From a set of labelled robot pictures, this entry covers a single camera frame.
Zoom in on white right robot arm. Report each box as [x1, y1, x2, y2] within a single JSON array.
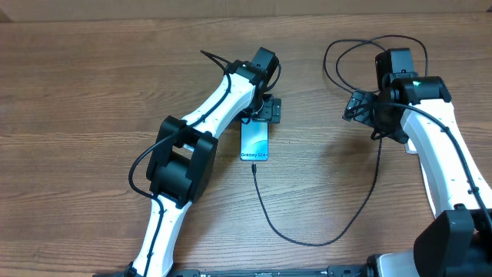
[[343, 48, 491, 276]]

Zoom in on black charging cable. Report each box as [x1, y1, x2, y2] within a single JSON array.
[[251, 35, 429, 248]]

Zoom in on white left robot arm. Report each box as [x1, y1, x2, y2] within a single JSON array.
[[122, 48, 281, 276]]

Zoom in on blue screen smartphone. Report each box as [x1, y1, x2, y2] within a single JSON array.
[[240, 121, 269, 162]]

